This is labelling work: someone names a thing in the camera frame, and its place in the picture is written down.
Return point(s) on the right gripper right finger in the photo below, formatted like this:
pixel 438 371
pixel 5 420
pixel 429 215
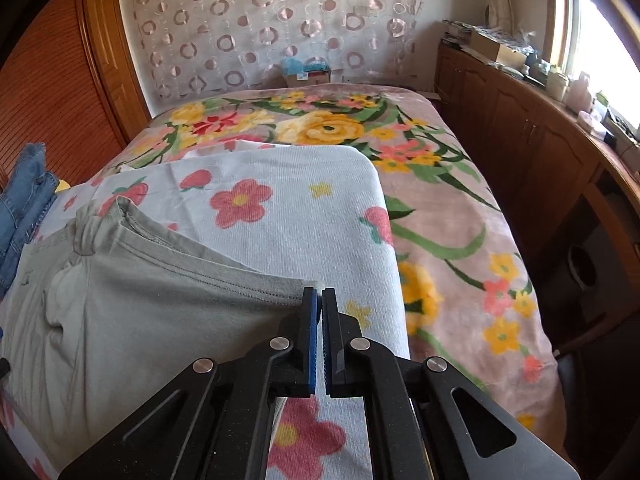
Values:
pixel 426 420

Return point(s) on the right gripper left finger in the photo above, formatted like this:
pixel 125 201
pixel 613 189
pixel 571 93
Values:
pixel 213 420

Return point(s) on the grey-green pants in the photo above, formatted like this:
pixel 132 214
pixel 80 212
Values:
pixel 106 311

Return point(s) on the pink floral blanket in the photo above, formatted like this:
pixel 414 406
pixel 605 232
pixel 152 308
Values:
pixel 466 290

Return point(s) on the white floral bed sheet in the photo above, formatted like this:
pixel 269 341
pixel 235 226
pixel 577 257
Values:
pixel 290 212

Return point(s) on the wooden side cabinet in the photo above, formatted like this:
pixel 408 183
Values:
pixel 572 204

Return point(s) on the yellow toy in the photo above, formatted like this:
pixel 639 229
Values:
pixel 62 186

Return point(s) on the folded blue jeans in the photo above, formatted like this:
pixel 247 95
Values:
pixel 25 201

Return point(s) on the cardboard box with blue bag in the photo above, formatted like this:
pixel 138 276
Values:
pixel 306 74

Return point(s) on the wooden louvered wardrobe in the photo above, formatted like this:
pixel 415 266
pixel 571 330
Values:
pixel 67 81

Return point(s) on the cardboard box on cabinet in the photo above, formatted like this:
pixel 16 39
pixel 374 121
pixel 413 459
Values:
pixel 495 51

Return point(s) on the sheer circle-pattern curtain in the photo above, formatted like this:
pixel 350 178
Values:
pixel 185 49

